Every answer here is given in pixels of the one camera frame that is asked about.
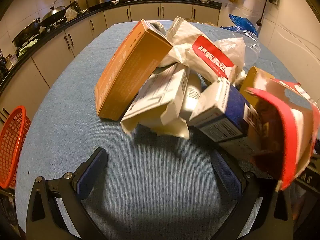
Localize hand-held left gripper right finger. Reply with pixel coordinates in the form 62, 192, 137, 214
210, 149, 294, 240

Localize blue plastic bag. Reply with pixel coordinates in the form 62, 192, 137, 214
220, 14, 259, 37

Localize green cloth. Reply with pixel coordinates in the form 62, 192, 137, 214
17, 39, 38, 57

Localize white slim cardboard box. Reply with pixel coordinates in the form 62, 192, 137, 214
120, 64, 192, 138

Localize red torn cardboard box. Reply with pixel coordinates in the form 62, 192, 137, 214
239, 66, 320, 193

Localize wok with metal lid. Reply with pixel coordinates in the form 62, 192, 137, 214
40, 1, 79, 27

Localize white red label bag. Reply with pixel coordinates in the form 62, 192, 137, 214
160, 16, 238, 83

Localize knotted clear plastic bag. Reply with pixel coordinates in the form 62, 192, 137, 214
214, 37, 247, 72

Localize cream lower kitchen cabinets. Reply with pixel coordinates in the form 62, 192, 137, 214
0, 2, 222, 130

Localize white plastic bottle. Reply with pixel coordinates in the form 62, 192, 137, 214
180, 72, 202, 120

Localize clear plastic cup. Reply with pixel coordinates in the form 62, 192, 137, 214
232, 29, 261, 65

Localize white grey cloth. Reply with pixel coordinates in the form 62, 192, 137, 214
146, 20, 166, 37

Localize orange cardboard box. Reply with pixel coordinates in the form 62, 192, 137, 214
95, 19, 173, 121

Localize blue white medicine box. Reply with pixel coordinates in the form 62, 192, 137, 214
189, 79, 262, 144

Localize black frying pan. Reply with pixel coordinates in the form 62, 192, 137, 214
12, 17, 42, 48

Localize gas stove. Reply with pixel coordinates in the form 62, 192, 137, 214
37, 20, 68, 34

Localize orange plastic basket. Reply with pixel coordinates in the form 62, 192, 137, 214
0, 105, 32, 190

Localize blue tablecloth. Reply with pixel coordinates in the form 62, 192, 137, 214
14, 21, 320, 240

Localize white crumpled plastic bag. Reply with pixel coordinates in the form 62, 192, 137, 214
65, 7, 79, 20

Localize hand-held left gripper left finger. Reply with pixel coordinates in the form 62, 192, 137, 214
25, 147, 109, 240

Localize black power cord with plug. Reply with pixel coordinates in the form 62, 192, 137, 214
256, 0, 269, 27

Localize black kitchen countertop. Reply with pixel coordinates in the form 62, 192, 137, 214
0, 0, 222, 93

